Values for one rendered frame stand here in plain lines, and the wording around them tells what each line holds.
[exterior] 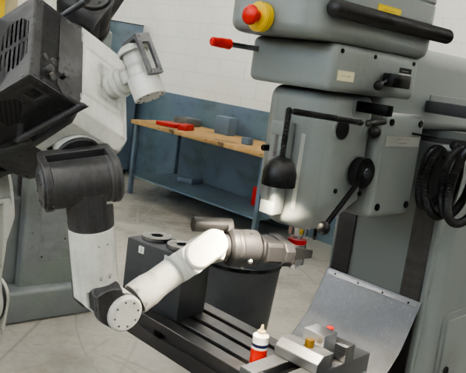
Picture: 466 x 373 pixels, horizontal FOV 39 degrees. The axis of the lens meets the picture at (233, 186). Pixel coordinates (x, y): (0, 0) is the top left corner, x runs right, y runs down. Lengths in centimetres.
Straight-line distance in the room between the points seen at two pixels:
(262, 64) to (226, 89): 635
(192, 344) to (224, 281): 175
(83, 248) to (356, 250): 92
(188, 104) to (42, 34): 705
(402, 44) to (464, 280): 74
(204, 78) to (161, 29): 109
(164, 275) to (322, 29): 61
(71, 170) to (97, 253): 17
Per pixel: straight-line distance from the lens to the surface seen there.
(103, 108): 136
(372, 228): 193
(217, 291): 354
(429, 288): 187
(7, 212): 167
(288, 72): 147
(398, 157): 166
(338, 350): 162
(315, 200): 148
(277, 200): 149
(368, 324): 192
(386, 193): 165
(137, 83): 134
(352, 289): 197
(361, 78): 148
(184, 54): 849
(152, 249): 189
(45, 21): 136
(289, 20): 136
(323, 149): 147
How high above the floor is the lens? 166
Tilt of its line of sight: 10 degrees down
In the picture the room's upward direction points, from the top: 8 degrees clockwise
